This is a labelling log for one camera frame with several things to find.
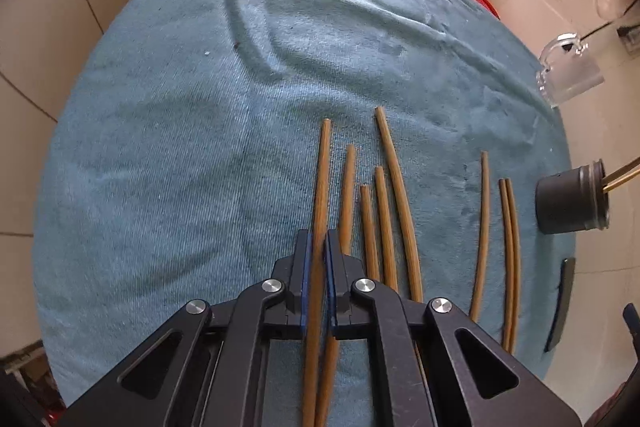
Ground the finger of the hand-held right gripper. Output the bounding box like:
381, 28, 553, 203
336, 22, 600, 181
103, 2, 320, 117
621, 303, 640, 350

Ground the black cable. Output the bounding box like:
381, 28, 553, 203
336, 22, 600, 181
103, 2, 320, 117
580, 14, 640, 42

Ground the dark flat bar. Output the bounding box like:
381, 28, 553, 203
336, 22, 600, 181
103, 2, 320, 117
544, 257, 577, 354

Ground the black chopstick holder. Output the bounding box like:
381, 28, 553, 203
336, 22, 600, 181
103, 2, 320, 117
535, 161, 612, 235

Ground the clear glass mug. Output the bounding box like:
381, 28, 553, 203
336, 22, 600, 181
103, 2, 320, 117
536, 33, 606, 108

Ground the wooden chopstick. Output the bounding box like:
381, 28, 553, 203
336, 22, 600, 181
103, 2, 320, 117
301, 118, 333, 427
602, 157, 640, 182
602, 169, 640, 195

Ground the row of brown chopsticks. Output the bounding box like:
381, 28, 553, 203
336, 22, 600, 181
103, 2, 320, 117
314, 107, 522, 427

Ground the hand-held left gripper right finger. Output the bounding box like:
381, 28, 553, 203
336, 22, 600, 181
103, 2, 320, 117
325, 230, 583, 427

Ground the blue towel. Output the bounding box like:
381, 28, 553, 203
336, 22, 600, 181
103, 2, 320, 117
32, 0, 576, 427

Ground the white kitchen cabinet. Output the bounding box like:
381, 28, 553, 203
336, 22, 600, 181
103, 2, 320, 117
0, 0, 241, 238

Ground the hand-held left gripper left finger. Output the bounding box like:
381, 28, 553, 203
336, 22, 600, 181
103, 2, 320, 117
62, 230, 313, 427

